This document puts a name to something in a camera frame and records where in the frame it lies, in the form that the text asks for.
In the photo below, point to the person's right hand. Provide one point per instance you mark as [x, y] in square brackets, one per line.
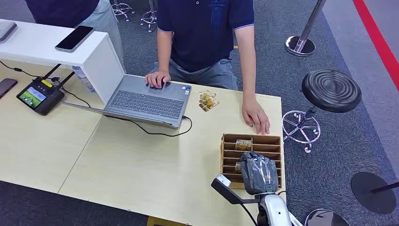
[157, 78]

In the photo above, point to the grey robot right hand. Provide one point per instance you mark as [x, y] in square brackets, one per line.
[258, 174]

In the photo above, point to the person's left hand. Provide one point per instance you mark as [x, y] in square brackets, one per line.
[254, 113]

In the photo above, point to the yellow printed hotel card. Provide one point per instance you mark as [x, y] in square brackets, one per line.
[207, 93]
[243, 145]
[210, 100]
[204, 107]
[237, 167]

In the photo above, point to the person's left forearm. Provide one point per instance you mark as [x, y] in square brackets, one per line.
[247, 62]

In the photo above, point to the person's right forearm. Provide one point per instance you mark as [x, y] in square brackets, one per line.
[164, 53]

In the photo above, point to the wooden slotted card holder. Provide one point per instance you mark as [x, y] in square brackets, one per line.
[265, 145]

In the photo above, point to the seated person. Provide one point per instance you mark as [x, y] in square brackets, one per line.
[199, 31]

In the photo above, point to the standing person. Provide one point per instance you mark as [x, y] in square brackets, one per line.
[62, 9]

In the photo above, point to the grey laptop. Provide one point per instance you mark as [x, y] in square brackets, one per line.
[146, 103]

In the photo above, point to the chrome stool base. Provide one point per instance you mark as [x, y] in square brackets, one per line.
[122, 7]
[149, 17]

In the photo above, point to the clear plastic water bottle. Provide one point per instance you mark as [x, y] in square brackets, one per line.
[84, 79]

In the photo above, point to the chrome stanchion base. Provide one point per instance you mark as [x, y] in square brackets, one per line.
[324, 219]

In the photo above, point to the black round stool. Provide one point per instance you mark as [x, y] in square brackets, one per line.
[330, 90]

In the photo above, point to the black smartphone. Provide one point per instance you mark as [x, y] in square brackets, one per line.
[74, 38]

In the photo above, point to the black stanchion base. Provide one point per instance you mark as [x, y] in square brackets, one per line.
[371, 193]

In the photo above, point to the white desk shelf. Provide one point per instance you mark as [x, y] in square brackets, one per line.
[37, 46]

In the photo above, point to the black remote controller with screen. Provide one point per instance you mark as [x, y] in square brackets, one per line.
[32, 97]

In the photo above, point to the dark brown smartphone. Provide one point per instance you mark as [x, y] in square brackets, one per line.
[7, 86]

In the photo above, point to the grey flat device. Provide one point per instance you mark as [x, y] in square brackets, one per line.
[6, 29]

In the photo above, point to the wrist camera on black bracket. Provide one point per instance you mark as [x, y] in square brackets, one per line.
[224, 188]

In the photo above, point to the chrome stanchion post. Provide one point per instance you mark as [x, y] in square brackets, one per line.
[300, 46]

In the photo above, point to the yellow table frame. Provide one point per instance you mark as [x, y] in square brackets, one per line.
[156, 222]

